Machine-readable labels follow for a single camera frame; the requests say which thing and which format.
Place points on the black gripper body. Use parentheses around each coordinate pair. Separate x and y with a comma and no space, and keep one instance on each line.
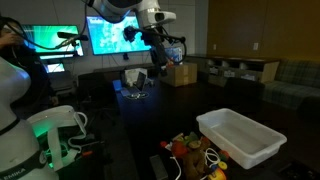
(157,50)

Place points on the green toy piece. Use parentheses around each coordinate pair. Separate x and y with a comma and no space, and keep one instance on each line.
(192,136)

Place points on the red toy bead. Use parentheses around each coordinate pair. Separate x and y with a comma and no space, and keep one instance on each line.
(163,144)

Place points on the brown plush toy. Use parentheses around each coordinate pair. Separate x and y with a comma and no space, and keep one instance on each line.
(193,160)

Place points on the red and green toy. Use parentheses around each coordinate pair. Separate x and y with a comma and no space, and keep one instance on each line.
(224,155)

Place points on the yellow toy bead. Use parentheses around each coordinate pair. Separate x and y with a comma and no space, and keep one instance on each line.
(222,165)

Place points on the yellow and orange toy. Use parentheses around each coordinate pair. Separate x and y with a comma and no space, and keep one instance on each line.
(217,174)

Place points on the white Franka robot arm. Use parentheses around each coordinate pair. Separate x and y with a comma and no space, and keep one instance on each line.
(13,150)

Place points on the cardboard box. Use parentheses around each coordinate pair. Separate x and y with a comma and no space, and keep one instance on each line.
(180,74)

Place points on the blue and white carton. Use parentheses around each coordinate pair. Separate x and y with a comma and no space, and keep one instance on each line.
(174,55)

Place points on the white plastic bag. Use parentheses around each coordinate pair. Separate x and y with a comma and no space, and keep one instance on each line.
(135,74)

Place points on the wooden shelf cabinet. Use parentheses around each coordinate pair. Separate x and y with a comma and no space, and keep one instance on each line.
(233,68)

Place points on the black office chair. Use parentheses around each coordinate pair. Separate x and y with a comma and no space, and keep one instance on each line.
(95,88)

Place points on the white plastic bin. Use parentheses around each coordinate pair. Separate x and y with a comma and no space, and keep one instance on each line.
(240,136)

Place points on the small desk monitor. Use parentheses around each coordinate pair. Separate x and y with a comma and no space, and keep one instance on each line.
(55,67)

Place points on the plaid sofa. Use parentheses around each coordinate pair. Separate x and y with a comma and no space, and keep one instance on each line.
(293,83)

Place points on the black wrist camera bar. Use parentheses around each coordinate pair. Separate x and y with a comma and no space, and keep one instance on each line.
(130,33)

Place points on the large wall monitor blue picture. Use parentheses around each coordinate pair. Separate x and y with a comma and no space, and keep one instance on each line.
(116,36)

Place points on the white wall outlet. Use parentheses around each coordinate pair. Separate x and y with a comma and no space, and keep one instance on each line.
(214,47)
(255,46)

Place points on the black camera on tripod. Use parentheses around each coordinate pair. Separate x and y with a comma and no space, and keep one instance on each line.
(71,36)

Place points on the wall monitor green picture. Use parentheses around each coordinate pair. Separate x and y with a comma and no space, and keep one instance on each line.
(50,38)

